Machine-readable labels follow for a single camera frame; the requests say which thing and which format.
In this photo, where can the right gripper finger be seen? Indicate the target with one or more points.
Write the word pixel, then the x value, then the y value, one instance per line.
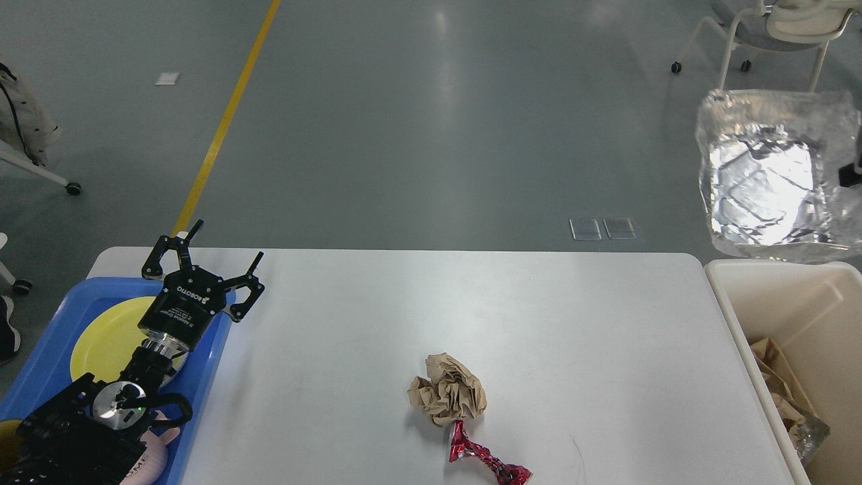
pixel 850 174

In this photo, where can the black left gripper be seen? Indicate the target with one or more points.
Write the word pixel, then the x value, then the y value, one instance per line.
pixel 182 310

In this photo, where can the aluminium foil tray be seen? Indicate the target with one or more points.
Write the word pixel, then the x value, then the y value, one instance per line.
pixel 769 174
pixel 807 434

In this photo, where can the yellow plastic plate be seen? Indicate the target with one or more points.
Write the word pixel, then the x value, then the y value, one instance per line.
pixel 109 341

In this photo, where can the pink ceramic mug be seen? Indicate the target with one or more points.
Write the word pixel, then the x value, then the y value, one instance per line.
pixel 149 467

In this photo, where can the brown paper ball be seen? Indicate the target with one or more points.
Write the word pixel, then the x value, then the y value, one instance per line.
pixel 449 392

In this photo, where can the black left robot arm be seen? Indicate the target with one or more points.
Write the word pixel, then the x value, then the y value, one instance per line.
pixel 91 432

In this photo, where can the beige plastic bin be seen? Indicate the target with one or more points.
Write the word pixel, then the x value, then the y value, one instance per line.
pixel 813 313

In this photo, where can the white office chair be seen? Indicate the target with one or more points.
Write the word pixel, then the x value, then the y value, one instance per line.
pixel 773 27

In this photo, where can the blue plastic tray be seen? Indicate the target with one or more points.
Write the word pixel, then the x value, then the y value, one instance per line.
pixel 48 369

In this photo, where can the person in black trousers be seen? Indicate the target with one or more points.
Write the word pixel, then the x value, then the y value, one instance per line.
pixel 10 336

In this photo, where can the chair with beige coat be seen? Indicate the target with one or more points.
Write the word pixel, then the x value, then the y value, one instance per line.
pixel 27 130

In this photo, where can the brown paper in bin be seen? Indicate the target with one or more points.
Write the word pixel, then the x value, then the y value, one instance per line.
pixel 783 386

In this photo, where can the right clear floor plate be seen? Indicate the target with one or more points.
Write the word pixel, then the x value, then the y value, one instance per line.
pixel 620 228

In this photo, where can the clear floor plate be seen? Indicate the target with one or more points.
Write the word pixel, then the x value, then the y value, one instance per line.
pixel 585 229
pixel 620 228

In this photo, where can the blue ceramic mug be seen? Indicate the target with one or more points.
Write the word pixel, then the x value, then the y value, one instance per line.
pixel 11 444

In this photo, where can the left clear floor plate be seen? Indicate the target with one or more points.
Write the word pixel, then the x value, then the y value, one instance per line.
pixel 585 229

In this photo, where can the red foil wrapper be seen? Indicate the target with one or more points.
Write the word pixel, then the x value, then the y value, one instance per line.
pixel 461 447

